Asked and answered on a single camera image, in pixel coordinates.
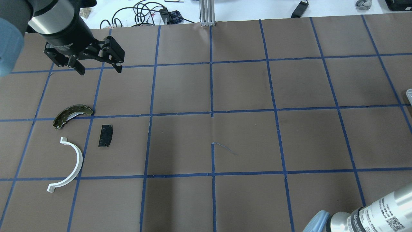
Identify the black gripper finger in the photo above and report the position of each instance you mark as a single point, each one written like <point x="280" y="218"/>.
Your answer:
<point x="106" y="51"/>
<point x="61" y="60"/>

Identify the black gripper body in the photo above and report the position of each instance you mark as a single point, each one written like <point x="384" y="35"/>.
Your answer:
<point x="69" y="37"/>

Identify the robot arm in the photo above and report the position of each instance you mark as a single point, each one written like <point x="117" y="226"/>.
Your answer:
<point x="43" y="16"/>
<point x="391" y="213"/>

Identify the snack packet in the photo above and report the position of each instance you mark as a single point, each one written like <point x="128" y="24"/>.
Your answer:
<point x="85" y="12"/>

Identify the olive metal brake shoe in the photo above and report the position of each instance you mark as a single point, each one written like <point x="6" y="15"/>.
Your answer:
<point x="69" y="113"/>

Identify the black brake pad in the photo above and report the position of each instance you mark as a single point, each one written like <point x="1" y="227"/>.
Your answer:
<point x="105" y="135"/>

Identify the black power adapter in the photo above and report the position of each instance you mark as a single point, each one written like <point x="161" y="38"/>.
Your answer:
<point x="300" y="9"/>

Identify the aluminium frame post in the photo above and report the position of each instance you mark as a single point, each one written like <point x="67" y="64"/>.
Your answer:
<point x="207" y="12"/>

